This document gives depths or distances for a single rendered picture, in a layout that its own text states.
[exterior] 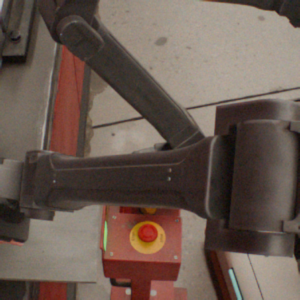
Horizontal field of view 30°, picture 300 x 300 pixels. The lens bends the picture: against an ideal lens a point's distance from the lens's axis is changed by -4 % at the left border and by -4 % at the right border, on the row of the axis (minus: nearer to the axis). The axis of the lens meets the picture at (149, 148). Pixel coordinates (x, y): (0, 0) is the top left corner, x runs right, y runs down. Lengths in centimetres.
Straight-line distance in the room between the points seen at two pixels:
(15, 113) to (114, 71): 42
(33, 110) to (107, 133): 102
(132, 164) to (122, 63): 36
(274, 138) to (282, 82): 207
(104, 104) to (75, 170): 171
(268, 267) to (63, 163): 117
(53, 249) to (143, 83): 30
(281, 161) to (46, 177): 34
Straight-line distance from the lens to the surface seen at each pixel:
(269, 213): 38
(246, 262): 171
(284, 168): 38
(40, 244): 93
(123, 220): 118
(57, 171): 63
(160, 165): 47
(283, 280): 171
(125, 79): 87
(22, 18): 137
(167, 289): 182
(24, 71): 129
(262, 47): 256
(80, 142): 215
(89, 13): 76
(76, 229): 94
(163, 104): 93
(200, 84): 238
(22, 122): 121
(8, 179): 75
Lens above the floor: 185
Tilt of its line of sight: 58 degrees down
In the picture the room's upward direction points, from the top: 3 degrees clockwise
